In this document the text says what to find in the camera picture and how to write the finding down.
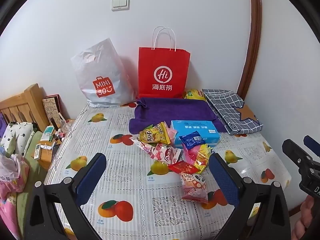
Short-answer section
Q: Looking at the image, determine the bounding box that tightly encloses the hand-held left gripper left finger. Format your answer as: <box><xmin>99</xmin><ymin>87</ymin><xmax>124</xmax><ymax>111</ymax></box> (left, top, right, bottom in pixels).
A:
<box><xmin>24</xmin><ymin>152</ymin><xmax>108</xmax><ymax>240</ymax></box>

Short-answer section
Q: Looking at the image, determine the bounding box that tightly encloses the pale pink snack packet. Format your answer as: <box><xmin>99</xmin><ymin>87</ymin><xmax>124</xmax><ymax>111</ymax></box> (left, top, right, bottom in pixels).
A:
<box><xmin>166</xmin><ymin>127</ymin><xmax>179</xmax><ymax>145</ymax></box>

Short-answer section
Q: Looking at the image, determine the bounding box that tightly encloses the clear glass jar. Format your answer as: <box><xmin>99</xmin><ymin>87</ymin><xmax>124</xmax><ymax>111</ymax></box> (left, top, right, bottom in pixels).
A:
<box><xmin>60</xmin><ymin>119</ymin><xmax>74</xmax><ymax>133</ymax></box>

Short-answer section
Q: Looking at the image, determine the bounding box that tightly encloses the person's right hand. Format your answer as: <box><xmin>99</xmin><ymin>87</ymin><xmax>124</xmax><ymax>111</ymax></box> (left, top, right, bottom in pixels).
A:
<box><xmin>291</xmin><ymin>195</ymin><xmax>320</xmax><ymax>240</ymax></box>

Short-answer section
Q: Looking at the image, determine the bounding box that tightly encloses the red snack packet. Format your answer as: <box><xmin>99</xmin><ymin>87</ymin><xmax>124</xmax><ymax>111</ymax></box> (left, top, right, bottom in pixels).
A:
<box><xmin>168</xmin><ymin>161</ymin><xmax>199</xmax><ymax>174</ymax></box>

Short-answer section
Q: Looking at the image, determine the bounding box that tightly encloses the purple towel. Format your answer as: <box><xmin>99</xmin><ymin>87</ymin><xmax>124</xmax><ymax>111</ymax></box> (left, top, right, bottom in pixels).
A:
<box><xmin>129</xmin><ymin>97</ymin><xmax>227</xmax><ymax>134</ymax></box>

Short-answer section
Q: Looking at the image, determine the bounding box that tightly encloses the floral pillow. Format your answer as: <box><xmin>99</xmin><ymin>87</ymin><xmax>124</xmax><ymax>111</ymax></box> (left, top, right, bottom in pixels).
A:
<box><xmin>0</xmin><ymin>122</ymin><xmax>35</xmax><ymax>155</ymax></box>

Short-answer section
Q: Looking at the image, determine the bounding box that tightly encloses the red paper bag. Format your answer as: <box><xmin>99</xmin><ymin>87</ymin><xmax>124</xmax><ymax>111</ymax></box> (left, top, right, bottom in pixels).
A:
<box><xmin>138</xmin><ymin>26</ymin><xmax>191</xmax><ymax>99</ymax></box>

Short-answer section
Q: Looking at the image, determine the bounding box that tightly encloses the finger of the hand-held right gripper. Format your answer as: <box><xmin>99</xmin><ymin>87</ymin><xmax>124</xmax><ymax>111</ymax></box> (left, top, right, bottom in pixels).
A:
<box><xmin>282</xmin><ymin>139</ymin><xmax>313</xmax><ymax>170</ymax></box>
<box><xmin>304</xmin><ymin>135</ymin><xmax>320</xmax><ymax>159</ymax></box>

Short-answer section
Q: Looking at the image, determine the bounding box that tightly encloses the yellow pink snack packet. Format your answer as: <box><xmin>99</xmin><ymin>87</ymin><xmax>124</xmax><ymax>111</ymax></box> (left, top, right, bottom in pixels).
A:
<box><xmin>184</xmin><ymin>144</ymin><xmax>213</xmax><ymax>175</ymax></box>

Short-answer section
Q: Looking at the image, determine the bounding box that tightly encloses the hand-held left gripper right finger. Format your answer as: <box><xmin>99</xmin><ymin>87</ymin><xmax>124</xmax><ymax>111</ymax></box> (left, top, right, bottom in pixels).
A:
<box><xmin>209</xmin><ymin>153</ymin><xmax>292</xmax><ymax>240</ymax></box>

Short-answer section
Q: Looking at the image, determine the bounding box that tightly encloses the dark blue snack packet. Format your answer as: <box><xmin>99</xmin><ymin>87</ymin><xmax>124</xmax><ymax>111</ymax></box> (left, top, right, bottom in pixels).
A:
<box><xmin>179</xmin><ymin>134</ymin><xmax>203</xmax><ymax>151</ymax></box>

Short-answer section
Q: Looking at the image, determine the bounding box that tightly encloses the blue tissue pack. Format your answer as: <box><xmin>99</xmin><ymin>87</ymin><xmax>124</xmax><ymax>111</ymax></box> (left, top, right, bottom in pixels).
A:
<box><xmin>171</xmin><ymin>119</ymin><xmax>220</xmax><ymax>148</ymax></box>

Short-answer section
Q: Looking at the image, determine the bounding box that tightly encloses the white plastic bag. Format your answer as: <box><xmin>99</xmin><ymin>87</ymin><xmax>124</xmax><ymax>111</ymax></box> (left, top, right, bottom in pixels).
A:
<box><xmin>71</xmin><ymin>38</ymin><xmax>137</xmax><ymax>108</ymax></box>

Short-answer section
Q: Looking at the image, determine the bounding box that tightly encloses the panda print snack packet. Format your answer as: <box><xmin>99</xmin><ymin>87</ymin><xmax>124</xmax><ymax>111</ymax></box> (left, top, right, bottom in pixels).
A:
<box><xmin>180</xmin><ymin>172</ymin><xmax>209</xmax><ymax>204</ymax></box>

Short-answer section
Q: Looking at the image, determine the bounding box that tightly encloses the yellow triangular snack packet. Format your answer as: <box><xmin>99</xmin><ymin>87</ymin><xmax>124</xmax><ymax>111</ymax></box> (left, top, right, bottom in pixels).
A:
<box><xmin>139</xmin><ymin>122</ymin><xmax>172</xmax><ymax>145</ymax></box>

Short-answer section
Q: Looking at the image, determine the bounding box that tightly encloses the wooden headboard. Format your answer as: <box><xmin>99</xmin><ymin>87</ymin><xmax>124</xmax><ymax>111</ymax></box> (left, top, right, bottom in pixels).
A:
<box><xmin>0</xmin><ymin>83</ymin><xmax>50</xmax><ymax>133</ymax></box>

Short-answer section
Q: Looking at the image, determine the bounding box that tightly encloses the pink white snack packet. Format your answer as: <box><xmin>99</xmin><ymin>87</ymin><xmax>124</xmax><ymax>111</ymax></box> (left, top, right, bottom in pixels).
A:
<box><xmin>149</xmin><ymin>143</ymin><xmax>182</xmax><ymax>165</ymax></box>

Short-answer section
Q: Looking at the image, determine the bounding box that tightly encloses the grey checked cloth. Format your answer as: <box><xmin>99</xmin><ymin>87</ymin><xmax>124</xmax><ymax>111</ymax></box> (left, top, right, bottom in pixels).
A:
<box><xmin>202</xmin><ymin>89</ymin><xmax>264</xmax><ymax>136</ymax></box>

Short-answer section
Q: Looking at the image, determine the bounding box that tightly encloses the green white box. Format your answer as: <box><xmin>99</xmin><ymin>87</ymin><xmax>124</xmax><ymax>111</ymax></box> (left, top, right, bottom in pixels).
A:
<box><xmin>40</xmin><ymin>126</ymin><xmax>55</xmax><ymax>142</ymax></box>

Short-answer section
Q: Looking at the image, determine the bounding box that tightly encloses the yellow green snack bag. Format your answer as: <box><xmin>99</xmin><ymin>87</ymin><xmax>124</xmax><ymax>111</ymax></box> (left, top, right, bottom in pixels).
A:
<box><xmin>183</xmin><ymin>89</ymin><xmax>207</xmax><ymax>102</ymax></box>

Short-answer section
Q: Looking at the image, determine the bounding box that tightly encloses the patterned box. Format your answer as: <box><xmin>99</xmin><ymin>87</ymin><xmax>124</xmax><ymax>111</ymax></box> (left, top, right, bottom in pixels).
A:
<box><xmin>42</xmin><ymin>94</ymin><xmax>66</xmax><ymax>128</ymax></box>

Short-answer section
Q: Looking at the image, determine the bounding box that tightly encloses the green bedsheet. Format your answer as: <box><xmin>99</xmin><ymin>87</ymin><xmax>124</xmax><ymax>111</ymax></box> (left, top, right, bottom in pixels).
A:
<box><xmin>15</xmin><ymin>131</ymin><xmax>48</xmax><ymax>230</ymax></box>

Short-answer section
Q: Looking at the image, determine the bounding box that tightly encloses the brown door frame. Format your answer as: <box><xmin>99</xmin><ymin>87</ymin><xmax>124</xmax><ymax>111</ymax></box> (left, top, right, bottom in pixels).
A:
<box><xmin>236</xmin><ymin>0</ymin><xmax>263</xmax><ymax>103</ymax></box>

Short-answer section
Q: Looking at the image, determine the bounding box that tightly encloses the white light switch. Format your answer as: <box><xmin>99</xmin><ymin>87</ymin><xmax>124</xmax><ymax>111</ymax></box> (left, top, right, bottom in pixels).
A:
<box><xmin>111</xmin><ymin>0</ymin><xmax>130</xmax><ymax>12</ymax></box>

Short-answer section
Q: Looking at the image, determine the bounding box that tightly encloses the pink plastic bag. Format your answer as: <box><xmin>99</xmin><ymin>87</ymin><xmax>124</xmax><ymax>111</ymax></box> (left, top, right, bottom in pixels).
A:
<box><xmin>0</xmin><ymin>154</ymin><xmax>30</xmax><ymax>240</ymax></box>

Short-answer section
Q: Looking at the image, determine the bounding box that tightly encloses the fruit-print tablecloth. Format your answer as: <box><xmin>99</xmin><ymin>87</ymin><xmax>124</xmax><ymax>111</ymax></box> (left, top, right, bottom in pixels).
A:
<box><xmin>44</xmin><ymin>102</ymin><xmax>292</xmax><ymax>240</ymax></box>

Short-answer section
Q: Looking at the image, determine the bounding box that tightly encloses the striped snack packet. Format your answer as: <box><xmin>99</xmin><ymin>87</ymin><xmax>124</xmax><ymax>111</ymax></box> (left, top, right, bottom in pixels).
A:
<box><xmin>134</xmin><ymin>139</ymin><xmax>153</xmax><ymax>155</ymax></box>

